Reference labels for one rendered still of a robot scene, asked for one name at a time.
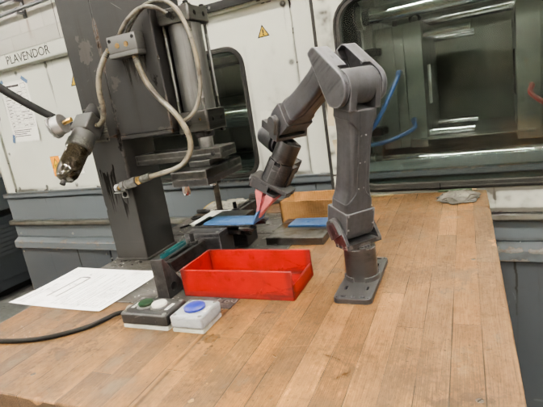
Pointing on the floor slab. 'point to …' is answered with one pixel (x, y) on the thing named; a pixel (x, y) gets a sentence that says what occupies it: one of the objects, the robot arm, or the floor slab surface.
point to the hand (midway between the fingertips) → (259, 213)
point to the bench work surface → (303, 333)
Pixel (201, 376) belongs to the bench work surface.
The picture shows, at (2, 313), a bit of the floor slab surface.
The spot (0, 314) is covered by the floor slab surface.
